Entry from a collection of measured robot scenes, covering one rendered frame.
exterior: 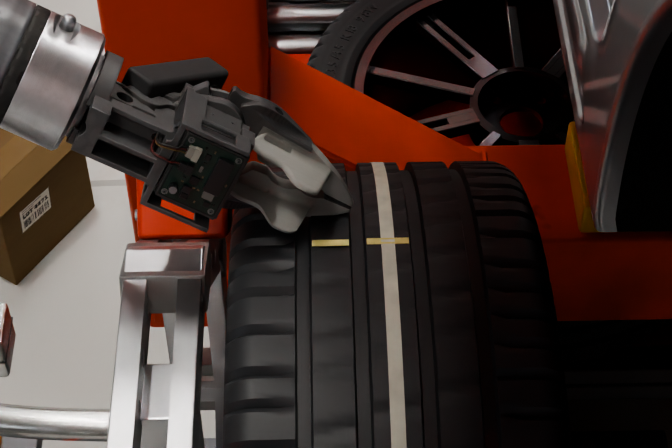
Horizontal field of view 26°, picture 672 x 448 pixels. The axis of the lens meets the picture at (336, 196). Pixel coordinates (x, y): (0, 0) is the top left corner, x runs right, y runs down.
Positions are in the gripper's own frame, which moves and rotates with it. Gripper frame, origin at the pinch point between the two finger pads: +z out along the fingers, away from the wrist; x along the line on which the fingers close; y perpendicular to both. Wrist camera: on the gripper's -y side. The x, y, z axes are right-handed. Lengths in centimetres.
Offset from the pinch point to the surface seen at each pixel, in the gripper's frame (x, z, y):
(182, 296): -11.3, -7.2, 3.5
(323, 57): -29, 16, -105
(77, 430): -26.2, -9.3, 3.8
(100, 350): -94, 7, -106
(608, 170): -4, 36, -42
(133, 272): -12.4, -11.0, 1.3
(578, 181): -11, 39, -54
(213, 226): -11.1, -5.4, -8.4
